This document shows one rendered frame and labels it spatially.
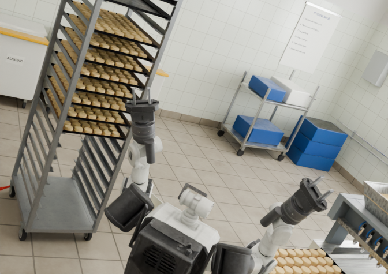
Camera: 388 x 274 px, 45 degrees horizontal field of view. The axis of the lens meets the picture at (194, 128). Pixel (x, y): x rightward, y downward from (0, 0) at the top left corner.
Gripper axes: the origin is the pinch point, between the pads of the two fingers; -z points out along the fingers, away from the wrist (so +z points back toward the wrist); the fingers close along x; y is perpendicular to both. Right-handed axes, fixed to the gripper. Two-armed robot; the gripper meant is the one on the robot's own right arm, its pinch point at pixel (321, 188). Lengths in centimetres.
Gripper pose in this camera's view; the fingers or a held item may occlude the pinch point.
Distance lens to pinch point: 162.6
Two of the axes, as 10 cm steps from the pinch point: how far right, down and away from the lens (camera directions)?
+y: 7.8, -0.6, 6.3
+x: -4.2, -7.9, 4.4
